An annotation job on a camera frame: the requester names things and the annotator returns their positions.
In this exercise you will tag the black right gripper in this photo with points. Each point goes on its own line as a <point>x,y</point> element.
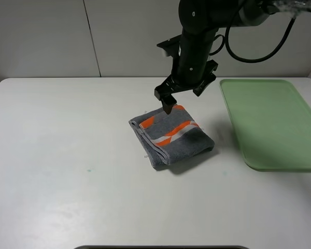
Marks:
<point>190,71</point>

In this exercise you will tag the grey towel with orange pattern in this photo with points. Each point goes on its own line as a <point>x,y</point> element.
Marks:
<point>170,138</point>

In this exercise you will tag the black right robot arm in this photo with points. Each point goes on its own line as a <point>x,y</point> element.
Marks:
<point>205,31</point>

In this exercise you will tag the green plastic tray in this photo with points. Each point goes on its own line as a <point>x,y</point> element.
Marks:
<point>271,122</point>

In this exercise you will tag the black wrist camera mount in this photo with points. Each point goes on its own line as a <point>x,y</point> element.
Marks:
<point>170,46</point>

